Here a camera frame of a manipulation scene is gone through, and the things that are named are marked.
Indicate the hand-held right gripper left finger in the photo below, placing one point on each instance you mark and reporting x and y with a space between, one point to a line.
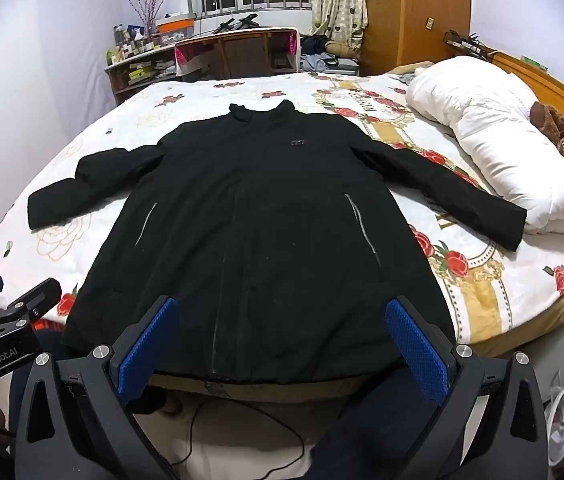
147 350

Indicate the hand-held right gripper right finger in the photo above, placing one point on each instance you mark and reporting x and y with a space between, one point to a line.
414 350

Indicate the black coat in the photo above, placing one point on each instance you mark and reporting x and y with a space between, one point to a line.
262 235

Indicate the pile of clothes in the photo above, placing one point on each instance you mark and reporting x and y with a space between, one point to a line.
322 55

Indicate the person's right leg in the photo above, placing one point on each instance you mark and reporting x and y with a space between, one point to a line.
362 425

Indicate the bed with floral sheet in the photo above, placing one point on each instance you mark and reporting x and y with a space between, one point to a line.
137 105

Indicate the white duvet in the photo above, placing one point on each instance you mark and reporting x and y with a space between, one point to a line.
487 125

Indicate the pink white cardboard box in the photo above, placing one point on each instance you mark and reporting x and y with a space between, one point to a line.
189 57

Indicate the wooden headboard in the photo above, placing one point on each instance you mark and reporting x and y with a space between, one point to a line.
537 72

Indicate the orange lid plastic container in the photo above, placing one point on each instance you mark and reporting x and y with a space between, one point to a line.
176 24

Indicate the wooden desk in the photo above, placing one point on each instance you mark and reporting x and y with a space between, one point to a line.
242 55

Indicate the dark rack on headboard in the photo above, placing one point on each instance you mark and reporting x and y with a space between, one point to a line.
467 42

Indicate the pink flower branches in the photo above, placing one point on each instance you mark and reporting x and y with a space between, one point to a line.
149 0

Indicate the wooden wardrobe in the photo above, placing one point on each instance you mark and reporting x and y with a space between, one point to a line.
412 10

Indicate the wall switch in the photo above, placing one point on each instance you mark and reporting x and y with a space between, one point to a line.
429 23

